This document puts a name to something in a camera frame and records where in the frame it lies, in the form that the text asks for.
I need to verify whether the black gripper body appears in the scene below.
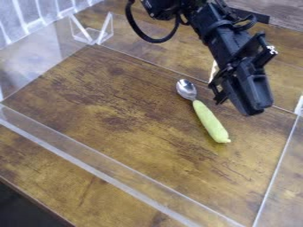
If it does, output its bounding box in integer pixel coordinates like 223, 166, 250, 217
184, 0, 279, 106

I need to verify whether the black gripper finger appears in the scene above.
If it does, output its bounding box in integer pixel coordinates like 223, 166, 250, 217
225, 60, 274, 116

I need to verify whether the green handled metal spoon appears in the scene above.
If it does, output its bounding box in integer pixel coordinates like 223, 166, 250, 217
176, 79, 231, 144

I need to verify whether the black strip on table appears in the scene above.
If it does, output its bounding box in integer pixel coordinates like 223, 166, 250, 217
233, 8, 271, 25

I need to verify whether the clear acrylic corner bracket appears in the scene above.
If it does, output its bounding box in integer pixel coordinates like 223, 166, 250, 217
68, 12, 114, 45

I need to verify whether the clear acrylic enclosure wall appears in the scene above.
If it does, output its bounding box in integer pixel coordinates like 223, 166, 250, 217
0, 0, 303, 227

